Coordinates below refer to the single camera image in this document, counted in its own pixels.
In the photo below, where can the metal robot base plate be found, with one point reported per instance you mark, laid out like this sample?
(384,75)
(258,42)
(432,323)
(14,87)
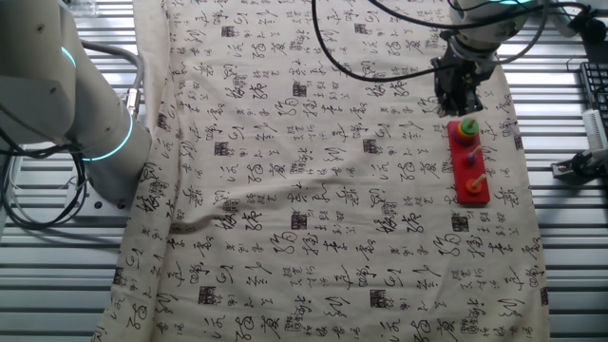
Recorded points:
(95,206)

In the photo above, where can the green Hanoi disc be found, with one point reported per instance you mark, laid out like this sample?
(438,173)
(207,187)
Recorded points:
(464,127)

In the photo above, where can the yellow Hanoi disc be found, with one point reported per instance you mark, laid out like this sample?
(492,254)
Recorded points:
(466,136)

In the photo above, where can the large orange Hanoi disc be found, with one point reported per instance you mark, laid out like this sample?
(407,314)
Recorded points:
(465,138)

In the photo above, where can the red Hanoi base with pegs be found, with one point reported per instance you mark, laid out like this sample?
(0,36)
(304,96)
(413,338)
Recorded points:
(463,190)

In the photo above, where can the stacked rainbow rings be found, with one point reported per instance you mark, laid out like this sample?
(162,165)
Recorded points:
(465,143)
(465,140)

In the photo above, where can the black clamp tool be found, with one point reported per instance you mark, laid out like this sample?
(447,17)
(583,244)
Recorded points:
(563,168)

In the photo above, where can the small purple Hanoi disc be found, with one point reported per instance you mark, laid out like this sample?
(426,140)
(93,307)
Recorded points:
(470,159)

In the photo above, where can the black keyboard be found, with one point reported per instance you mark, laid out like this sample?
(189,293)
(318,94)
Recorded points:
(596,81)

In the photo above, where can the small orange Hanoi disc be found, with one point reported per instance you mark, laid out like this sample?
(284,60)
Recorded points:
(472,187)

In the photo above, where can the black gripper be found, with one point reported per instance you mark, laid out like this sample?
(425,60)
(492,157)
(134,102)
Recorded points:
(461,76)

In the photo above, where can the cream calligraphy print tablecloth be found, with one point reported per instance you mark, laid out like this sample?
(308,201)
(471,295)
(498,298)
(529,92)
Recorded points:
(309,214)

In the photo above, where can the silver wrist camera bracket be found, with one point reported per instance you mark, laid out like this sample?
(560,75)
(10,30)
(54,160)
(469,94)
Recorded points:
(563,19)

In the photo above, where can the clear plastic bag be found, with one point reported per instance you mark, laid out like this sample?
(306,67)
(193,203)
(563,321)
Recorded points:
(83,5)

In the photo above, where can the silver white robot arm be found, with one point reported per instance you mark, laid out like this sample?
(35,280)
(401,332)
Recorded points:
(43,85)

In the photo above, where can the silver finned camera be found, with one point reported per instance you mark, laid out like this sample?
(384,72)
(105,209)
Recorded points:
(596,130)

